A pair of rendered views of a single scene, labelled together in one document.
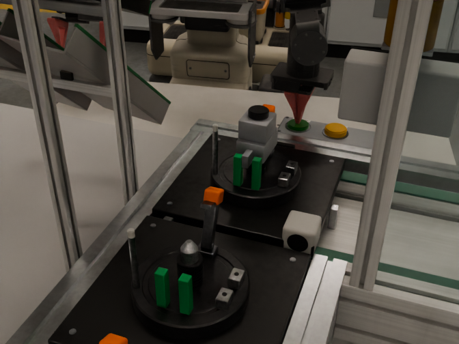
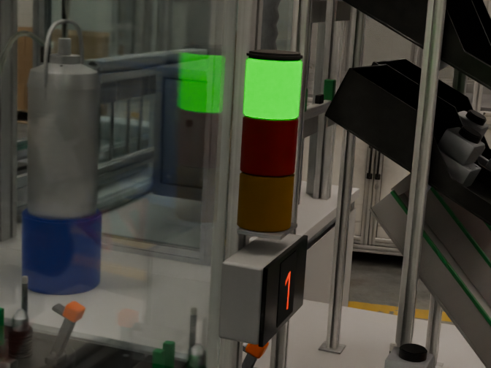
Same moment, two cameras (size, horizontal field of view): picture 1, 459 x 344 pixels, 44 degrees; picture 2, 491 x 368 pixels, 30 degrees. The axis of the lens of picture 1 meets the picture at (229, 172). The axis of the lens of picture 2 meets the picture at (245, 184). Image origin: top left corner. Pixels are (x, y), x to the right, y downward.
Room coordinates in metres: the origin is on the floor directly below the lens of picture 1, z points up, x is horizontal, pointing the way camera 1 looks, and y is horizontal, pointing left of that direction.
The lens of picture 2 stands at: (0.53, -0.98, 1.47)
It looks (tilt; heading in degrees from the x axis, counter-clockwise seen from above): 12 degrees down; 90
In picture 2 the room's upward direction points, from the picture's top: 3 degrees clockwise
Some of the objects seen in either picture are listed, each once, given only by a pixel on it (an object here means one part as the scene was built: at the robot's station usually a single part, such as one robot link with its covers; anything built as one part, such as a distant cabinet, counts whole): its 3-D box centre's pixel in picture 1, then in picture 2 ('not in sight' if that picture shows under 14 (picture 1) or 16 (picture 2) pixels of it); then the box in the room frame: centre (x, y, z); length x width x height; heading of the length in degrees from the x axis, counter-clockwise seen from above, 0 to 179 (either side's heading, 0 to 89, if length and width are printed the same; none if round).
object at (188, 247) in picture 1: (190, 267); not in sight; (0.49, 0.04, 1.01); 0.24 x 0.24 x 0.13; 71
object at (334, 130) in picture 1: (335, 132); not in sight; (0.90, -0.19, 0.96); 0.04 x 0.04 x 0.02
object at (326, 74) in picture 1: (303, 62); not in sight; (0.93, -0.13, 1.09); 0.10 x 0.07 x 0.07; 71
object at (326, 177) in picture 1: (255, 185); not in sight; (0.73, -0.04, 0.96); 0.24 x 0.24 x 0.02; 71
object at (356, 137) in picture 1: (333, 147); not in sight; (0.90, -0.19, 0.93); 0.21 x 0.07 x 0.06; 71
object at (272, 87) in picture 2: not in sight; (272, 87); (0.55, -0.18, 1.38); 0.05 x 0.05 x 0.05
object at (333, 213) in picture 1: (332, 217); not in sight; (0.68, -0.16, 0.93); 0.01 x 0.01 x 0.04; 71
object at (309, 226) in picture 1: (301, 233); not in sight; (0.60, -0.10, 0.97); 0.05 x 0.05 x 0.04; 71
